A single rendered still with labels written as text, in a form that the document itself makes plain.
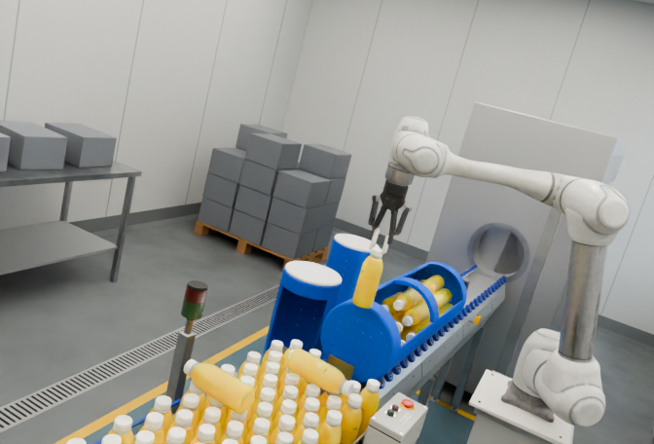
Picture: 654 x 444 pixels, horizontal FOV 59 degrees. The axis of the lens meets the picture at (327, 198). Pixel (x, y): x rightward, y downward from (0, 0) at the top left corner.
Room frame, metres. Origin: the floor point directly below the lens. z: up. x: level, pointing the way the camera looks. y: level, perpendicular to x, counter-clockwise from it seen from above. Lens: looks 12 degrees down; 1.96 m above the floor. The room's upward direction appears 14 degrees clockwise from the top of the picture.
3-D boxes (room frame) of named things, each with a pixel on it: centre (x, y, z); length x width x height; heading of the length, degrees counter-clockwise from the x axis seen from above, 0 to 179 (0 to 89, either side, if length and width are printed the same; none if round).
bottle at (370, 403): (1.62, -0.28, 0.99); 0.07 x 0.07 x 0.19
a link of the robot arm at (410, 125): (1.81, -0.21, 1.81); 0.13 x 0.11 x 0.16; 8
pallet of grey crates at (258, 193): (5.95, 0.55, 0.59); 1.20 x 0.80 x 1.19; 67
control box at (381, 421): (1.49, -0.35, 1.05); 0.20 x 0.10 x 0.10; 153
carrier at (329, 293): (2.63, -0.03, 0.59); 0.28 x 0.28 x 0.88
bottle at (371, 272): (1.83, -0.20, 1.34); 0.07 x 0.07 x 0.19
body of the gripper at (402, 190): (1.83, -0.20, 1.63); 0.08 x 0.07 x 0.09; 64
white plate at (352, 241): (3.34, -0.24, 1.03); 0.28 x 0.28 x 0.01
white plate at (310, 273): (2.63, -0.03, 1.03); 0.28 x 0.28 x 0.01
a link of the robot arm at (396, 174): (1.83, -0.20, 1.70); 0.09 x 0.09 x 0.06
